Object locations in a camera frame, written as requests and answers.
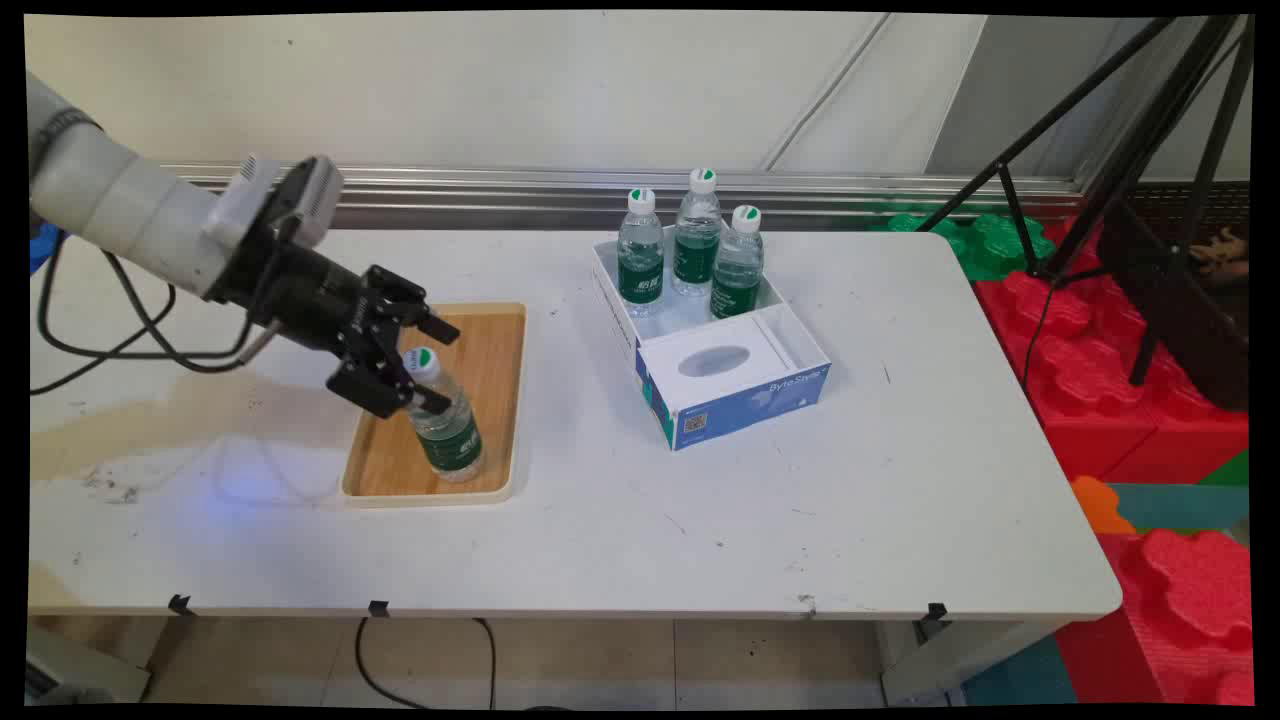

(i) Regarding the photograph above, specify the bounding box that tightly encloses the white and blue cardboard box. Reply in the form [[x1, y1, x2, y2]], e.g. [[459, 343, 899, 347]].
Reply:
[[590, 225, 833, 452]]

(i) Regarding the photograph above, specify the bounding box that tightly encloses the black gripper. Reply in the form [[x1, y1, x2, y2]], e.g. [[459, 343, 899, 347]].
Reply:
[[212, 235, 462, 420]]

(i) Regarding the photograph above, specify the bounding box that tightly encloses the wooden tray with cream rim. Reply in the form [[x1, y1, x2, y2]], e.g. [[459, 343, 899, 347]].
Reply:
[[340, 302, 528, 508]]

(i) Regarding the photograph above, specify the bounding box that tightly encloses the silver metal wall rail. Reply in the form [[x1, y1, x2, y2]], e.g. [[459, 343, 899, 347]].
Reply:
[[160, 163, 1086, 233]]

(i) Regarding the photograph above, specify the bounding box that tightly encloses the orange foam piece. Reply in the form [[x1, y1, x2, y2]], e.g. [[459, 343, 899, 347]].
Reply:
[[1070, 475, 1136, 536]]

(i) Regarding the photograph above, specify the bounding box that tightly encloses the black cable under table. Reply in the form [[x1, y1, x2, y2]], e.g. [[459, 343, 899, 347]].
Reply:
[[355, 617, 498, 709]]

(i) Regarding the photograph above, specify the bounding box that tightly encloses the green label water bottle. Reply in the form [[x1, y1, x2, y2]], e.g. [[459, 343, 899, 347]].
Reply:
[[710, 205, 765, 321], [403, 347, 485, 483], [617, 188, 665, 319], [672, 168, 723, 298]]

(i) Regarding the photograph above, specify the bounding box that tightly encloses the black panel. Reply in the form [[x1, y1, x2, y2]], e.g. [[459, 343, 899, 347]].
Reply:
[[1097, 195, 1251, 411]]

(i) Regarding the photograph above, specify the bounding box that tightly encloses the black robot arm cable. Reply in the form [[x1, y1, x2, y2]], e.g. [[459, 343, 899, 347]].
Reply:
[[30, 235, 281, 396]]

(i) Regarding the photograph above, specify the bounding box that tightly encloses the brown toy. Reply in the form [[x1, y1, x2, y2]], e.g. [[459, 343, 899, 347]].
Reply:
[[1190, 228, 1251, 279]]

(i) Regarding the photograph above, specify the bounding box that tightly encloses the red flower-shaped foam block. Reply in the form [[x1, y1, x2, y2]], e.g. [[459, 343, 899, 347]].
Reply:
[[1055, 530, 1256, 706]]

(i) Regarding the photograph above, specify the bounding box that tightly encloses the large red foam block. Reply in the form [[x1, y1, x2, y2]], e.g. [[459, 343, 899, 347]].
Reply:
[[975, 270, 1161, 481]]

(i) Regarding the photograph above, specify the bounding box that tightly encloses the thin black tripod cable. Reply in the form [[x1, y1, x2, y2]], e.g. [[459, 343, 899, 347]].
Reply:
[[1020, 275, 1061, 393]]

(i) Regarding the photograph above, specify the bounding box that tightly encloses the black tripod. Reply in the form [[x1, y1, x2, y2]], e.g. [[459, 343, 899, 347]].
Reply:
[[915, 15, 1253, 386]]

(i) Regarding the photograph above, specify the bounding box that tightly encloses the white table leg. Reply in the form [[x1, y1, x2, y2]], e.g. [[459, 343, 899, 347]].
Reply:
[[880, 620, 1071, 706]]

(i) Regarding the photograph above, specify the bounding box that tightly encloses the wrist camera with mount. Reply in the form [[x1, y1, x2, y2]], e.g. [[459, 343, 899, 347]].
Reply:
[[203, 153, 346, 251]]

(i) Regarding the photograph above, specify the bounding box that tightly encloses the green foam block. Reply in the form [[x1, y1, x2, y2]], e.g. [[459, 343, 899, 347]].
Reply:
[[870, 205, 1058, 283]]

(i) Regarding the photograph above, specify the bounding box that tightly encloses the blue object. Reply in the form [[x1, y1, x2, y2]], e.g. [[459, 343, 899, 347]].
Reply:
[[30, 222, 66, 276]]

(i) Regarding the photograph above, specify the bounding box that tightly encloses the teal foam mat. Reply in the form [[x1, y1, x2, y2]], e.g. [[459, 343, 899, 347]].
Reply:
[[1105, 483, 1251, 531]]

